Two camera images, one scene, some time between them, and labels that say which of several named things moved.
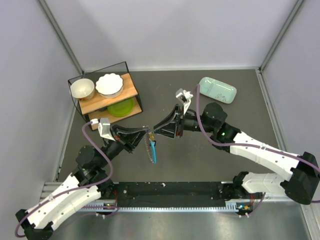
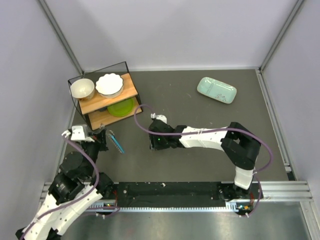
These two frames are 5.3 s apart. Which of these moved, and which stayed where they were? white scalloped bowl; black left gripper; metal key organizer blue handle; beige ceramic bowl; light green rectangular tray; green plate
Moved: metal key organizer blue handle; black left gripper
Stayed: green plate; beige ceramic bowl; white scalloped bowl; light green rectangular tray
